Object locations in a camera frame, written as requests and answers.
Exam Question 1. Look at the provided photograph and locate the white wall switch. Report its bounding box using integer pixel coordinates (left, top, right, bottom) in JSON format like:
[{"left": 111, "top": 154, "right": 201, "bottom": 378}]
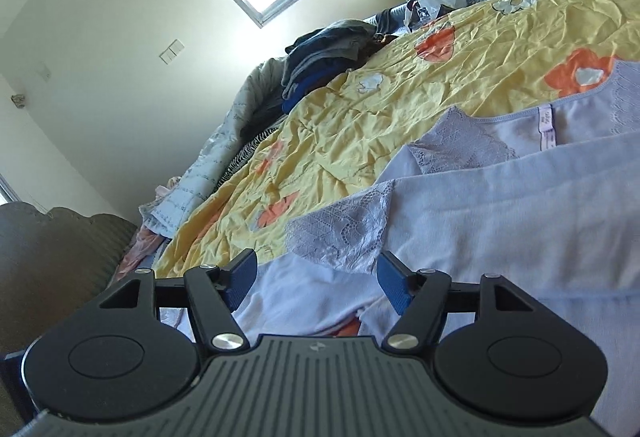
[{"left": 159, "top": 39, "right": 186, "bottom": 65}]

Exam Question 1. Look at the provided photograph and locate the lavender lace-trimmed top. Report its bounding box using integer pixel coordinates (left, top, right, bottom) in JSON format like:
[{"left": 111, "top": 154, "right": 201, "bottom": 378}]
[{"left": 232, "top": 59, "right": 640, "bottom": 348}]

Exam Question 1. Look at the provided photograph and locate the pink cloth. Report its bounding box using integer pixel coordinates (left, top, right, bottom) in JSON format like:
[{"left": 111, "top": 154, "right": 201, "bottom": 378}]
[{"left": 114, "top": 177, "right": 186, "bottom": 283}]

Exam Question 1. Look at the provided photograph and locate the white printed plastic bag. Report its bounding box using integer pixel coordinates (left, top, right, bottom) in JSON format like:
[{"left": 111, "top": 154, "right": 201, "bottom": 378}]
[{"left": 402, "top": 0, "right": 457, "bottom": 30}]

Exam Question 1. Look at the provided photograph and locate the yellow floral bedsheet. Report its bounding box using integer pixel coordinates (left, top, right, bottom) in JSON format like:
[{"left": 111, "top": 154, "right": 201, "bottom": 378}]
[{"left": 152, "top": 0, "right": 640, "bottom": 338}]

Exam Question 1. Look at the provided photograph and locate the grey printed quilt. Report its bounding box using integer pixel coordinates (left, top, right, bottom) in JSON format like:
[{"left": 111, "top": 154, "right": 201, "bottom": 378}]
[{"left": 139, "top": 58, "right": 291, "bottom": 238}]

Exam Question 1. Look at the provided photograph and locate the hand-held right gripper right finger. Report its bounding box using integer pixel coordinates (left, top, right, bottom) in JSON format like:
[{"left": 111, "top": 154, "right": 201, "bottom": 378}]
[{"left": 376, "top": 251, "right": 541, "bottom": 354}]

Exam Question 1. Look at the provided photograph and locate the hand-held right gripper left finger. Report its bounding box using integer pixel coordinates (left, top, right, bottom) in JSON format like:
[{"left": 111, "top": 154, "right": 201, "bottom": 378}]
[{"left": 95, "top": 248, "right": 259, "bottom": 353}]

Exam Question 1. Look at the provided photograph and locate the pile of dark folded clothes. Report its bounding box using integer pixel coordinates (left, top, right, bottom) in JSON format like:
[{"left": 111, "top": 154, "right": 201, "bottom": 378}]
[{"left": 280, "top": 19, "right": 401, "bottom": 115}]

